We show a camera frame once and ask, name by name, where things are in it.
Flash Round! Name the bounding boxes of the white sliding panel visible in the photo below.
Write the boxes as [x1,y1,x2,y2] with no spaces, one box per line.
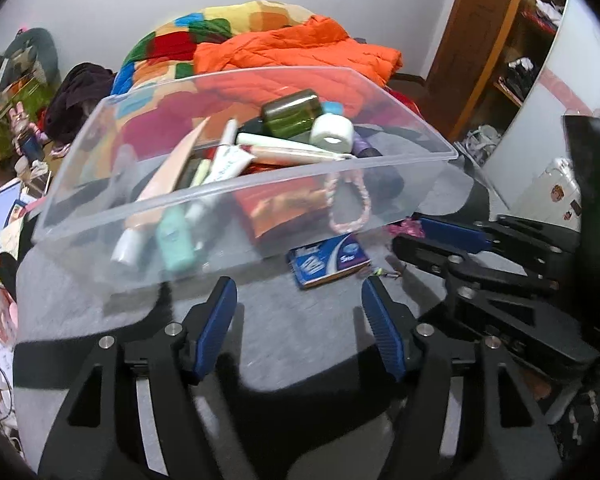
[480,0,600,221]

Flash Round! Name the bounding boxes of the white printed tube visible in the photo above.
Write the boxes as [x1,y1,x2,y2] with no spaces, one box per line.
[185,119,257,251]

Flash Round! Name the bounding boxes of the pink rope bracelet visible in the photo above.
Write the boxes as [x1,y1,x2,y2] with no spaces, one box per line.
[324,167,371,233]

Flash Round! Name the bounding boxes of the white tape roll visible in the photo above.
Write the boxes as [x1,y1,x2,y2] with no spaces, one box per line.
[310,112,355,153]

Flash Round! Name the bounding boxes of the red gold envelope packet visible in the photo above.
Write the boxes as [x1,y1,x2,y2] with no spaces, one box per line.
[230,157,341,243]

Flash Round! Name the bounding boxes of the green bag of clutter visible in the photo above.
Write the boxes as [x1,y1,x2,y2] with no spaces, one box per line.
[0,55,56,161]

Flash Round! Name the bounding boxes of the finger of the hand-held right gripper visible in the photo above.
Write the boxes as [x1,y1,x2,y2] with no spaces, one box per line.
[411,212,581,281]
[391,234,561,301]

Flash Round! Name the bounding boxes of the pale green tube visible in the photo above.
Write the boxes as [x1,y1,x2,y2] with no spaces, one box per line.
[187,157,213,188]

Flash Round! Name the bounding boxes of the small metal keychain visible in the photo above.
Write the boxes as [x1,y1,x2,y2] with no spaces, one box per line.
[367,264,407,282]

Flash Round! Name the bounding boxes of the white sneakers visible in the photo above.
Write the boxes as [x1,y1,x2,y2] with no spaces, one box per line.
[457,125,503,161]

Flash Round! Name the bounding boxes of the purple bottle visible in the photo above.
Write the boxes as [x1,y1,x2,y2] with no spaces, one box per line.
[352,127,403,203]

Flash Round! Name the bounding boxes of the dark chair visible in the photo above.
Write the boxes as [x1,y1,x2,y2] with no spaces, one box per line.
[387,72,428,106]

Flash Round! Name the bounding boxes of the pink bunny toy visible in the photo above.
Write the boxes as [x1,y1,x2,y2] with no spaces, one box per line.
[9,101,48,161]

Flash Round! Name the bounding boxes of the orange puffer jacket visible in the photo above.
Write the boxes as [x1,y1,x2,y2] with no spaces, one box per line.
[192,15,403,86]

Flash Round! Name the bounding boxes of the white tube with red end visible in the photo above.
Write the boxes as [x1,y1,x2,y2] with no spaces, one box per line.
[236,131,358,163]

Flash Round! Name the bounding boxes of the green bottle with black cap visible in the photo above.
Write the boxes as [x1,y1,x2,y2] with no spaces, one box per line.
[236,89,323,140]

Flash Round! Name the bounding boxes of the wooden wardrobe shelves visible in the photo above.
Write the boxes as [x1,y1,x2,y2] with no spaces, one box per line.
[492,0,573,108]

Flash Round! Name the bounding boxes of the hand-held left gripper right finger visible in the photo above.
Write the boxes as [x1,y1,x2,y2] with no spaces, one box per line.
[361,275,563,480]

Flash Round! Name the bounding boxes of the blue tissue packet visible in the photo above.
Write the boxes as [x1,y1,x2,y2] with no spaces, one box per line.
[286,232,372,290]

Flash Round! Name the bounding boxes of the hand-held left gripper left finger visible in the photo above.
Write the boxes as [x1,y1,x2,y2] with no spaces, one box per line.
[37,276,258,480]

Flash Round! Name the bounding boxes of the clear plastic storage box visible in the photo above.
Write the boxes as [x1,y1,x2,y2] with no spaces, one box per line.
[30,66,460,293]

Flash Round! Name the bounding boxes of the person's patterned clothing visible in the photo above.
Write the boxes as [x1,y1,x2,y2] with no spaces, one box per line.
[550,365,600,461]

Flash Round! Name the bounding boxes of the dark green cushion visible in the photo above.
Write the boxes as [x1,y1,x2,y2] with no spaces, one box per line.
[2,27,61,86]

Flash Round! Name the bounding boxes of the white suitcase with stickers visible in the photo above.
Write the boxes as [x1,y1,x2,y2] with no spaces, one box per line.
[512,157,583,231]

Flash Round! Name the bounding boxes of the pink crinkled wrapper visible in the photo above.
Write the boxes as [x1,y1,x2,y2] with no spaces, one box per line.
[387,216,426,240]

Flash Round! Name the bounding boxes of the mint green bottle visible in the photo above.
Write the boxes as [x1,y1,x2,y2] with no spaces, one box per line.
[155,205,198,272]

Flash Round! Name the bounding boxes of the colourful patchwork blanket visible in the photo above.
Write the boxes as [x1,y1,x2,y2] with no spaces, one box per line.
[111,0,321,111]

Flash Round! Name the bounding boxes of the brown wooden door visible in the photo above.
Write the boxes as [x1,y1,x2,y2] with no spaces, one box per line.
[422,0,531,143]

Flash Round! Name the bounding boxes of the dark clothes pile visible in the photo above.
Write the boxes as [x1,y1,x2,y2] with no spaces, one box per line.
[44,62,117,143]

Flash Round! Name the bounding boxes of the beige tube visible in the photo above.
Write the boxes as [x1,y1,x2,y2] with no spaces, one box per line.
[111,116,212,267]

